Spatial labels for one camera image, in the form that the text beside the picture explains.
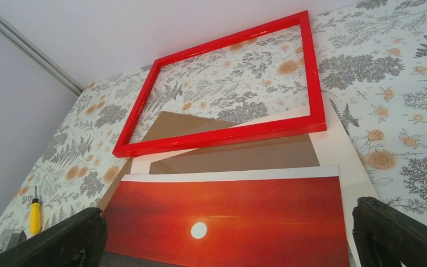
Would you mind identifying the yellow handled screwdriver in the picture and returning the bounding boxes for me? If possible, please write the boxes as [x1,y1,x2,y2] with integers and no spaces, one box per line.
[28,186,42,235]

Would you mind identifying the aluminium corner post left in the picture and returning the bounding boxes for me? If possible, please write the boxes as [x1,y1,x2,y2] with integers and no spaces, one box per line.
[0,15,83,96]

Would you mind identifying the brown fibreboard backing board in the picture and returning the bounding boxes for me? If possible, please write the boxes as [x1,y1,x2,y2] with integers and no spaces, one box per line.
[97,111,321,211]

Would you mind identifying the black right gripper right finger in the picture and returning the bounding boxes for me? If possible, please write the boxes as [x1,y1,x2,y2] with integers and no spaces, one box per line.
[352,197,427,266]

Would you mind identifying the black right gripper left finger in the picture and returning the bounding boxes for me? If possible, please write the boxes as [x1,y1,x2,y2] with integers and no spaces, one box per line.
[0,207,108,266]

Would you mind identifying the white passe-partout mat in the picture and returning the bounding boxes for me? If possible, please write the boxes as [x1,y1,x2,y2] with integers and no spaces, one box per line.
[123,103,377,266]

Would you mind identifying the sunset photo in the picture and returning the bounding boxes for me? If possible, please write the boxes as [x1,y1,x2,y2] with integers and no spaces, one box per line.
[103,165,350,266]

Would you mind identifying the red picture frame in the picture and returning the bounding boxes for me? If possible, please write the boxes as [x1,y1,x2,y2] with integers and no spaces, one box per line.
[112,11,327,158]

